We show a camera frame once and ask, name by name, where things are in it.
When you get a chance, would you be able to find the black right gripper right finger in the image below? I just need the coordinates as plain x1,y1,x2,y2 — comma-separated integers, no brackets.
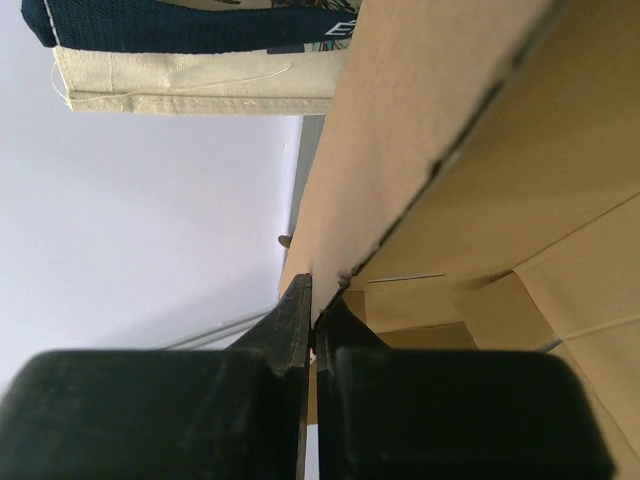
314,300,615,479

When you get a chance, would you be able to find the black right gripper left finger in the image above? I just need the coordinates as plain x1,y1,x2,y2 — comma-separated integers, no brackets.
1,274,312,479

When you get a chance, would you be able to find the brown cardboard box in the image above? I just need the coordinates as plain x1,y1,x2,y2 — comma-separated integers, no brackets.
281,1,639,479

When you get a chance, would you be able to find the beige canvas tote bag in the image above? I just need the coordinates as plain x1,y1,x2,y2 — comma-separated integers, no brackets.
21,1,361,115

